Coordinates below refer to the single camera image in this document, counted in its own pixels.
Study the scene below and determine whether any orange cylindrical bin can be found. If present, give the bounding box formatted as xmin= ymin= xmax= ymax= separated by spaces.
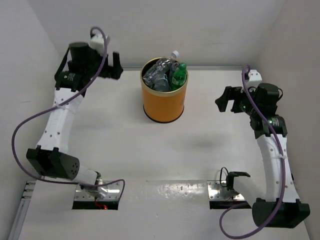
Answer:
xmin=140 ymin=57 xmax=188 ymax=124

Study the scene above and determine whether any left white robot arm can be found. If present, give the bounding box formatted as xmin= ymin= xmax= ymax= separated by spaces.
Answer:
xmin=26 ymin=42 xmax=123 ymax=185

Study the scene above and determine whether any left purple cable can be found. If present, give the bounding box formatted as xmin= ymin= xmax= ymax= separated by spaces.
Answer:
xmin=11 ymin=26 xmax=126 ymax=196

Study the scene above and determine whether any metal base plate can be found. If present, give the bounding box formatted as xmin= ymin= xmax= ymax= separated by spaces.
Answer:
xmin=207 ymin=180 xmax=245 ymax=202
xmin=74 ymin=182 xmax=122 ymax=202

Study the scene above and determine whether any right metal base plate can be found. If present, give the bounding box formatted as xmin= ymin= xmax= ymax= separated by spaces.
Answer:
xmin=207 ymin=180 xmax=245 ymax=202

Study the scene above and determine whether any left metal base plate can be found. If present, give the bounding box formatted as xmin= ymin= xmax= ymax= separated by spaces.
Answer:
xmin=74 ymin=182 xmax=122 ymax=202

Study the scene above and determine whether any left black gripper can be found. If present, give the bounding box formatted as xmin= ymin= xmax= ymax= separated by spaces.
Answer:
xmin=84 ymin=47 xmax=123 ymax=81

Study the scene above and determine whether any clear ribbed bottle white cap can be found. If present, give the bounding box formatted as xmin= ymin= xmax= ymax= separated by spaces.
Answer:
xmin=142 ymin=50 xmax=179 ymax=87

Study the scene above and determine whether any clear bottle white blue label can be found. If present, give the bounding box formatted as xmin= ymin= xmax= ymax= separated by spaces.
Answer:
xmin=153 ymin=73 xmax=170 ymax=92

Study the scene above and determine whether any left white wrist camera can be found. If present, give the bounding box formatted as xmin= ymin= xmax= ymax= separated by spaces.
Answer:
xmin=88 ymin=33 xmax=105 ymax=56

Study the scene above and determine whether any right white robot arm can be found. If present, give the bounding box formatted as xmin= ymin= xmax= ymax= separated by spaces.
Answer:
xmin=215 ymin=83 xmax=310 ymax=229

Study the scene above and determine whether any green Sprite bottle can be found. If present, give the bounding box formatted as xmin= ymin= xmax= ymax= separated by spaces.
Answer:
xmin=169 ymin=62 xmax=187 ymax=91

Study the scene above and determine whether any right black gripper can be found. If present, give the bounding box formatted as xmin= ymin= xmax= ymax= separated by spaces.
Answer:
xmin=215 ymin=84 xmax=259 ymax=117

